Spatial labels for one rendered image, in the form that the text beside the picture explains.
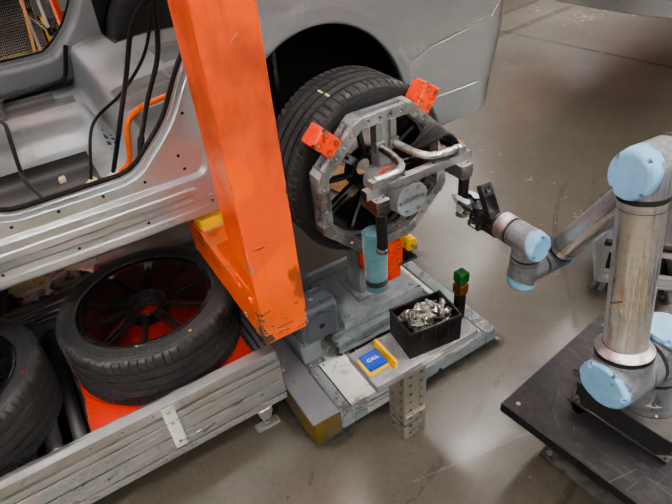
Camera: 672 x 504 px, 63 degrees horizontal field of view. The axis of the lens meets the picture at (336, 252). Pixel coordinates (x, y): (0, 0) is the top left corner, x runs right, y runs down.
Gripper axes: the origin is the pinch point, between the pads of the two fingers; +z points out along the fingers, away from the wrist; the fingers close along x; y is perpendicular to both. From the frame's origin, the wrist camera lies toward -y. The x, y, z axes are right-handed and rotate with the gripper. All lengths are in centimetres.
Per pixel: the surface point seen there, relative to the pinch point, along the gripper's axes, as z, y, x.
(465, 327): -22.9, 38.0, -14.8
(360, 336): 20, 69, -32
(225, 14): 4, -72, -69
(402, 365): -24, 38, -43
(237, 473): 1, 83, -100
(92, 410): 37, 56, -136
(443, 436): -30, 83, -28
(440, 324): -24.9, 26.8, -28.1
